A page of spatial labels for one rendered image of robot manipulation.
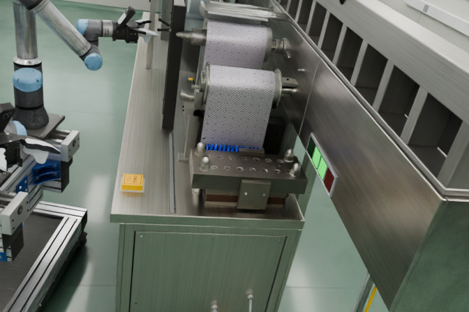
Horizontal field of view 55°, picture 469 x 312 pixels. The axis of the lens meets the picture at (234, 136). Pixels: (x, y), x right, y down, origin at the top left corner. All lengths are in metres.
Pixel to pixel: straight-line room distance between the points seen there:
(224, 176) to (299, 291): 1.28
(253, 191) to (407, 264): 0.69
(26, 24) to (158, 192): 0.96
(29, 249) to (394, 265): 1.81
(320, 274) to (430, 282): 1.78
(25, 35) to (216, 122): 0.95
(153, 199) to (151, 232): 0.11
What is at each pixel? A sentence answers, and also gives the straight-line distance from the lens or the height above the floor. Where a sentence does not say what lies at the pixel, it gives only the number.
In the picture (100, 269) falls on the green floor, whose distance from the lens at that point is 2.59.
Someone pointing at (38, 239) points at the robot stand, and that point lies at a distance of 2.48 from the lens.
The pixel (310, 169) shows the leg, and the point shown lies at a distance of 1.98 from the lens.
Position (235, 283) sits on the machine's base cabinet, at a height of 0.59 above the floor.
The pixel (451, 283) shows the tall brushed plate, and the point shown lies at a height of 1.23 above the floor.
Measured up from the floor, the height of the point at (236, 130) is 1.10.
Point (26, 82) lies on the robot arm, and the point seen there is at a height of 1.03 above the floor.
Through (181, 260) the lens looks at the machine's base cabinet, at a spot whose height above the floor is 0.70.
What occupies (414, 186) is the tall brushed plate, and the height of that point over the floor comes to 1.41.
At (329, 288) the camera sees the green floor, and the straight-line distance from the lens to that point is 2.72.
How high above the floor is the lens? 1.86
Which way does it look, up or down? 28 degrees down
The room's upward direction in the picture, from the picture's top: 10 degrees clockwise
